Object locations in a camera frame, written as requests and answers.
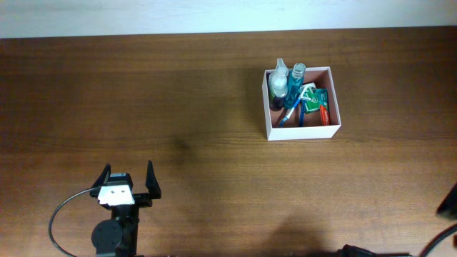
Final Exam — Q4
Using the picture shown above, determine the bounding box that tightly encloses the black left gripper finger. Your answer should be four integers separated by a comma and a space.
145, 160, 161, 199
92, 163, 111, 188

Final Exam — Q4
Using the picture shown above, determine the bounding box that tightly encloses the purple foam soap pump bottle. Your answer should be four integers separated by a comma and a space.
268, 58, 288, 111

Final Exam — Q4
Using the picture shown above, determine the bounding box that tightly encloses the blue white toothbrush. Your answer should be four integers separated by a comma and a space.
278, 85, 308, 128

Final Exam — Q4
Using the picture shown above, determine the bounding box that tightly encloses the teal Listerine mouthwash bottle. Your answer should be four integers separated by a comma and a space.
283, 63, 306, 109

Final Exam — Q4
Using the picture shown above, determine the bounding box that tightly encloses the blue disposable razor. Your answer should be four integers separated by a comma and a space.
299, 83, 318, 127

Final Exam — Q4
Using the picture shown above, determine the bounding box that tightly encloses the green Dettol soap box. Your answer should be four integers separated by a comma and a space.
299, 83, 328, 114

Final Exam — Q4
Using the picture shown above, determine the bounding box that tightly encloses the green toothpaste tube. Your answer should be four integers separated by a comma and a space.
316, 89, 331, 126

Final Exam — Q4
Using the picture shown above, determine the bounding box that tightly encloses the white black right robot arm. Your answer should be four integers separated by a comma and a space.
436, 184, 457, 220

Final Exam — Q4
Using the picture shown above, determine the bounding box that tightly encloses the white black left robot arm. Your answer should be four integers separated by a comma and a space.
90, 161, 161, 257

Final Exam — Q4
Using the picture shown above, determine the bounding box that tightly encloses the pink open cardboard box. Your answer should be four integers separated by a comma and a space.
262, 66, 341, 141

